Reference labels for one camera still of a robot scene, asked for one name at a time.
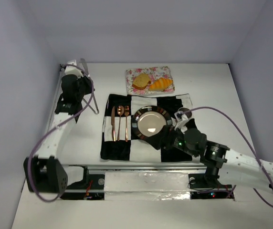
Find silver metal tongs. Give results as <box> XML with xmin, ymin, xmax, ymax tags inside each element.
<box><xmin>79</xmin><ymin>58</ymin><xmax>100</xmax><ymax>115</ymax></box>

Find bread slice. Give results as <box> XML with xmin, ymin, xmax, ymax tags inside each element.
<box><xmin>132</xmin><ymin>73</ymin><xmax>151</xmax><ymax>90</ymax></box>

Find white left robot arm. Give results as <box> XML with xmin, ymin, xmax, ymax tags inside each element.
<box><xmin>23</xmin><ymin>74</ymin><xmax>94</xmax><ymax>194</ymax></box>

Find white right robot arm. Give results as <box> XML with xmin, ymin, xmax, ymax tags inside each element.
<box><xmin>145</xmin><ymin>125</ymin><xmax>273</xmax><ymax>192</ymax></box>

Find striped rim ceramic plate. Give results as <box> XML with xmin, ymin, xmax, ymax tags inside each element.
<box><xmin>131</xmin><ymin>105</ymin><xmax>173</xmax><ymax>140</ymax></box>

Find metal cup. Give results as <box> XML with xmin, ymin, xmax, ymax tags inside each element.
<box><xmin>177</xmin><ymin>107</ymin><xmax>192</xmax><ymax>119</ymax></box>

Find black white checkered placemat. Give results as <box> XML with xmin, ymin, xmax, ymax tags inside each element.
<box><xmin>100</xmin><ymin>94</ymin><xmax>194</xmax><ymax>163</ymax></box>

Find copper fork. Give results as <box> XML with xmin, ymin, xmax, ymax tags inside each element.
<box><xmin>124</xmin><ymin>105</ymin><xmax>129</xmax><ymax>142</ymax></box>

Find copper spoon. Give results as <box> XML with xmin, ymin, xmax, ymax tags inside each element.
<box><xmin>117</xmin><ymin>105</ymin><xmax>124</xmax><ymax>141</ymax></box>

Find copper knife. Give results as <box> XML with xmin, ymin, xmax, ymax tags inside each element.
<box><xmin>111</xmin><ymin>107</ymin><xmax>116</xmax><ymax>141</ymax></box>

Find orange croissant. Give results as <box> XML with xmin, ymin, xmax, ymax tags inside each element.
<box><xmin>149</xmin><ymin>78</ymin><xmax>173</xmax><ymax>91</ymax></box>

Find floral rectangular tray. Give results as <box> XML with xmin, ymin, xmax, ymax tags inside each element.
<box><xmin>125</xmin><ymin>66</ymin><xmax>175</xmax><ymax>95</ymax></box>

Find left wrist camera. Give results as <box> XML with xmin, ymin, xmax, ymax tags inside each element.
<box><xmin>64</xmin><ymin>60</ymin><xmax>83</xmax><ymax>76</ymax></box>

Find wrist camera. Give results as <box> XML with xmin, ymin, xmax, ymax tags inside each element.
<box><xmin>174</xmin><ymin>111</ymin><xmax>190</xmax><ymax>130</ymax></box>
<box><xmin>64</xmin><ymin>60</ymin><xmax>83</xmax><ymax>76</ymax></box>

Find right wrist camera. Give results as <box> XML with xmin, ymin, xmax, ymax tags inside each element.
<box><xmin>174</xmin><ymin>111</ymin><xmax>190</xmax><ymax>130</ymax></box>

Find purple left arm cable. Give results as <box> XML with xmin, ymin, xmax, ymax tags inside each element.
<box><xmin>28</xmin><ymin>64</ymin><xmax>96</xmax><ymax>203</ymax></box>

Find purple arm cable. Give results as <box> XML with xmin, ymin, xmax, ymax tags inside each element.
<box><xmin>28</xmin><ymin>64</ymin><xmax>96</xmax><ymax>203</ymax></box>
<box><xmin>181</xmin><ymin>106</ymin><xmax>273</xmax><ymax>208</ymax></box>

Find aluminium rail frame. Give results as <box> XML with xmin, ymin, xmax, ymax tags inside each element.
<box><xmin>32</xmin><ymin>63</ymin><xmax>235</xmax><ymax>201</ymax></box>

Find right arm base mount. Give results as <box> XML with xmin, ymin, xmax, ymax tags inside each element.
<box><xmin>188</xmin><ymin>168</ymin><xmax>235</xmax><ymax>199</ymax></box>

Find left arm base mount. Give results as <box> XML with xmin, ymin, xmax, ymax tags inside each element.
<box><xmin>60</xmin><ymin>166</ymin><xmax>105</xmax><ymax>200</ymax></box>

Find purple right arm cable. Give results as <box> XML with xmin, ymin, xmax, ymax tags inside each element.
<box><xmin>181</xmin><ymin>106</ymin><xmax>273</xmax><ymax>208</ymax></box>

